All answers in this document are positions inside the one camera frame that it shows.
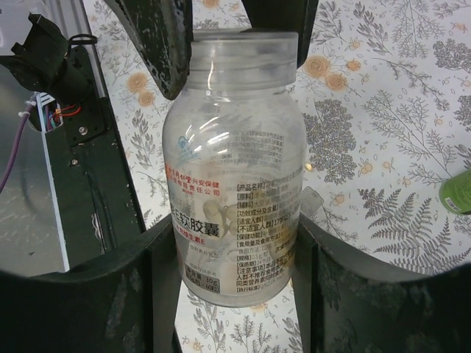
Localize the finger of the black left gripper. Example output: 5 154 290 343
106 0 193 100
242 0 319 68

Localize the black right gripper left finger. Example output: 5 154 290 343
1 217 181 352

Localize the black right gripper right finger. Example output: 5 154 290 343
292 216 470 352

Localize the grey weekly pill organizer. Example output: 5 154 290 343
300 186 324 218

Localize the clear pill bottle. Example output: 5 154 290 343
161 79 308 309

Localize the green pill bottle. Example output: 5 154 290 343
439 170 471 215

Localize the floral table mat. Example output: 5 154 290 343
84 1 470 352

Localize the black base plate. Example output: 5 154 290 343
45 46 145 270

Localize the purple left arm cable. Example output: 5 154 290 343
0 110 30 194

